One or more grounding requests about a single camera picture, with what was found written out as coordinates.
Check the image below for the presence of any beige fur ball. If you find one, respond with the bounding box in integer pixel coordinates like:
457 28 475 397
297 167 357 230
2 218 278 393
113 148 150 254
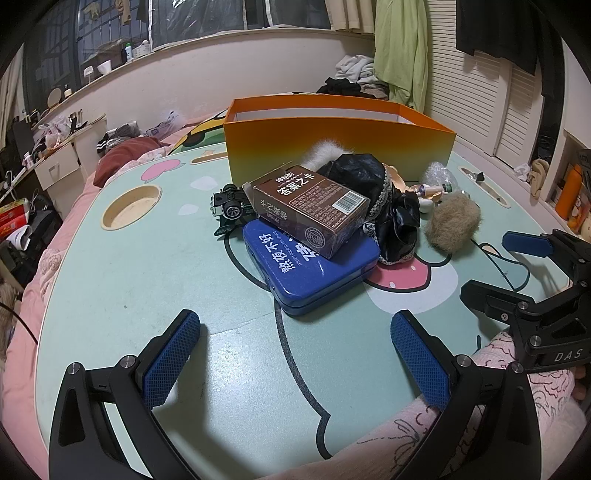
425 192 481 254

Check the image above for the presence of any black lace cloth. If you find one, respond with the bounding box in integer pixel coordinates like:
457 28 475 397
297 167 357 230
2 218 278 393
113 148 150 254
327 154 420 266

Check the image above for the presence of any blue tin case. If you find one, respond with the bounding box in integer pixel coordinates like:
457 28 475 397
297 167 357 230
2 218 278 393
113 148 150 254
242 220 380 316

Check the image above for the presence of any brown card box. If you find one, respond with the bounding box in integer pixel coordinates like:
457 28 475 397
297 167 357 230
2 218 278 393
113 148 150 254
243 165 370 259

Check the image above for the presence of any white fur pompom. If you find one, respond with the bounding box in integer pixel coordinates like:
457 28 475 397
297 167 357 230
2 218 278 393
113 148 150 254
301 140 351 172

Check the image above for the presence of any dark green toy car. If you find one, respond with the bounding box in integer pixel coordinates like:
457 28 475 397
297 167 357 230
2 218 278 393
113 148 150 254
211 184 256 237

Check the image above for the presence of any pink floral blanket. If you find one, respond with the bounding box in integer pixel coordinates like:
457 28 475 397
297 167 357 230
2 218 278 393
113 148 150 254
257 331 591 480

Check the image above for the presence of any small doll figure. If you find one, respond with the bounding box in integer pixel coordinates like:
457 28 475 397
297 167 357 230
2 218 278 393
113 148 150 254
385 165 454 215

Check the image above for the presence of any clear bubble wrap wad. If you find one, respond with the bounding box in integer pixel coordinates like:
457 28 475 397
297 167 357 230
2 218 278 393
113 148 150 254
421 162 459 192

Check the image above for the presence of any green hanging curtain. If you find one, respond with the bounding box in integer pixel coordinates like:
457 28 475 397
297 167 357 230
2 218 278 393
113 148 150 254
374 0 429 112

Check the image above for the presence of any white drawer desk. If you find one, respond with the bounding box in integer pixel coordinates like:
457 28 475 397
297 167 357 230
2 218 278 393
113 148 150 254
34 115 107 218

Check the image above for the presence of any dark red pillow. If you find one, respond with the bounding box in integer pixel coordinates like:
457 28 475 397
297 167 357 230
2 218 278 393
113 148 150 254
93 137 165 188

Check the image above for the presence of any orange cardboard box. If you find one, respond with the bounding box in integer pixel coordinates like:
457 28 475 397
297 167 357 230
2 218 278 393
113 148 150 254
223 94 456 185

